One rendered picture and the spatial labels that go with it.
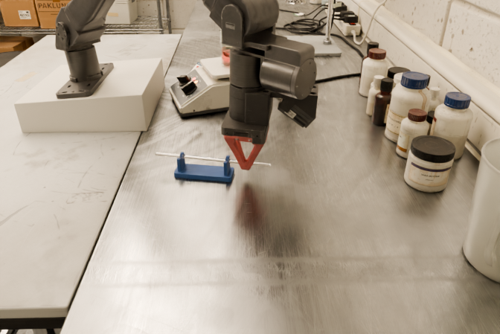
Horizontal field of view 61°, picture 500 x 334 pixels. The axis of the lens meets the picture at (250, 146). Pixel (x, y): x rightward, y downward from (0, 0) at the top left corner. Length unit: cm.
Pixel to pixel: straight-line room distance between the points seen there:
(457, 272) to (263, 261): 25
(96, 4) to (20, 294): 50
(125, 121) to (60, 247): 34
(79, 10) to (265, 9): 41
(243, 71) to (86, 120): 42
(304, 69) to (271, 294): 29
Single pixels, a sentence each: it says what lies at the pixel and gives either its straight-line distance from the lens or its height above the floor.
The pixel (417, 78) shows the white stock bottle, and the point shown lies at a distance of 85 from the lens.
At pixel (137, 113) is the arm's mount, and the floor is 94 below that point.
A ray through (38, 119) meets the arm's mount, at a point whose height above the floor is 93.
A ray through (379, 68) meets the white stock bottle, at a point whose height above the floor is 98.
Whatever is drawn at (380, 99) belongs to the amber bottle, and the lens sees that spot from 92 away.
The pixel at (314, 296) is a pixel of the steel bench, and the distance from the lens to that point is 55.
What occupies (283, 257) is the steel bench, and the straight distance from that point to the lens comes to 59.
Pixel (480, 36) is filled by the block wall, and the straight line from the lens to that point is 99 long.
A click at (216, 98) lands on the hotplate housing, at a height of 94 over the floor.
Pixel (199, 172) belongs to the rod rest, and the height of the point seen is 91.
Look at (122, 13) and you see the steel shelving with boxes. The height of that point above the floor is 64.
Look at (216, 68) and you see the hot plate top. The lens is 98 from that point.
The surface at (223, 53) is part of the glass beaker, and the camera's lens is 97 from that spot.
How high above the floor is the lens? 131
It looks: 30 degrees down
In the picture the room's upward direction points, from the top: straight up
